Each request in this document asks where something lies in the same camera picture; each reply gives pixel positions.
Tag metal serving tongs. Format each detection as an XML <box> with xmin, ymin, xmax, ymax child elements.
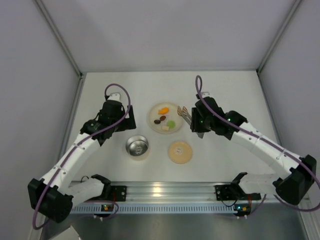
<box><xmin>177</xmin><ymin>106</ymin><xmax>192</xmax><ymax>126</ymax></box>

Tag steel lunch box bowl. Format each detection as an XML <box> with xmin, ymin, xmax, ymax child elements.
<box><xmin>125</xmin><ymin>135</ymin><xmax>150</xmax><ymax>161</ymax></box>

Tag green round food piece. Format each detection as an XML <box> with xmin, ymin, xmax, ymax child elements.
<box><xmin>166</xmin><ymin>120</ymin><xmax>176</xmax><ymax>129</ymax></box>

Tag dark brown chocolate piece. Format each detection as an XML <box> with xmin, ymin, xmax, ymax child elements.
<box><xmin>154</xmin><ymin>119</ymin><xmax>161</xmax><ymax>125</ymax></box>

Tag white cube food piece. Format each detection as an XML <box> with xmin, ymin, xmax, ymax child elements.
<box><xmin>161</xmin><ymin>125</ymin><xmax>170</xmax><ymax>131</ymax></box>

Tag orange fish-shaped food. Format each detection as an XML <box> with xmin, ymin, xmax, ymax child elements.
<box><xmin>158</xmin><ymin>107</ymin><xmax>170</xmax><ymax>115</ymax></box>

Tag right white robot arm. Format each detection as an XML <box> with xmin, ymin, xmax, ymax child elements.
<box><xmin>190</xmin><ymin>96</ymin><xmax>317</xmax><ymax>206</ymax></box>

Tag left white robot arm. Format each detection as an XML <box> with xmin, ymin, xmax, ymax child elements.
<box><xmin>27</xmin><ymin>100</ymin><xmax>136</xmax><ymax>223</ymax></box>

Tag beige round lid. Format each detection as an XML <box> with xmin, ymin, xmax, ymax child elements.
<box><xmin>168</xmin><ymin>141</ymin><xmax>193</xmax><ymax>164</ymax></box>

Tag cream round plate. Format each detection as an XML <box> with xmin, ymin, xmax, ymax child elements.
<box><xmin>147</xmin><ymin>101</ymin><xmax>184</xmax><ymax>134</ymax></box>

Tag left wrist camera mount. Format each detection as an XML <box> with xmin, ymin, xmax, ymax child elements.
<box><xmin>105</xmin><ymin>92</ymin><xmax>121</xmax><ymax>102</ymax></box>

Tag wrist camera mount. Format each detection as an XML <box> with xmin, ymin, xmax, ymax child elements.
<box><xmin>105</xmin><ymin>92</ymin><xmax>121</xmax><ymax>102</ymax></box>
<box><xmin>201</xmin><ymin>91</ymin><xmax>211</xmax><ymax>98</ymax></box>

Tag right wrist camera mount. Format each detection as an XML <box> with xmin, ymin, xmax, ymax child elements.
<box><xmin>201</xmin><ymin>91</ymin><xmax>211</xmax><ymax>98</ymax></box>

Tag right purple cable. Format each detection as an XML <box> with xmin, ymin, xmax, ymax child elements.
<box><xmin>194</xmin><ymin>74</ymin><xmax>320</xmax><ymax>213</ymax></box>

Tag aluminium mounting rail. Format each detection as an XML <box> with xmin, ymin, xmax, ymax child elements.
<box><xmin>68</xmin><ymin>181</ymin><xmax>311</xmax><ymax>202</ymax></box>

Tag right black base bracket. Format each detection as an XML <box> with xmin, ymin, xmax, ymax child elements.
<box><xmin>214</xmin><ymin>184</ymin><xmax>236</xmax><ymax>202</ymax></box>

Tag black base bracket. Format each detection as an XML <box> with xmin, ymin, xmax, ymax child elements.
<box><xmin>109</xmin><ymin>185</ymin><xmax>127</xmax><ymax>202</ymax></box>
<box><xmin>214</xmin><ymin>184</ymin><xmax>236</xmax><ymax>202</ymax></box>

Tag left black base bracket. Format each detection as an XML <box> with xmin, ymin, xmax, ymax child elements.
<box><xmin>109</xmin><ymin>185</ymin><xmax>127</xmax><ymax>202</ymax></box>

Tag slotted cable duct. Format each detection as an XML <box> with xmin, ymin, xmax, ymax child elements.
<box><xmin>71</xmin><ymin>201</ymin><xmax>253</xmax><ymax>215</ymax></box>

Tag left aluminium frame post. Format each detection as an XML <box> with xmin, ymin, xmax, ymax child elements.
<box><xmin>32</xmin><ymin>0</ymin><xmax>84</xmax><ymax>77</ymax></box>

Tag aluminium frame post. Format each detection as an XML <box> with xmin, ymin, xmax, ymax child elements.
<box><xmin>256</xmin><ymin>0</ymin><xmax>305</xmax><ymax>73</ymax></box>
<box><xmin>32</xmin><ymin>0</ymin><xmax>84</xmax><ymax>77</ymax></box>

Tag right aluminium frame post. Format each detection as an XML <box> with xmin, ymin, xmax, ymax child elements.
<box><xmin>256</xmin><ymin>0</ymin><xmax>305</xmax><ymax>73</ymax></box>

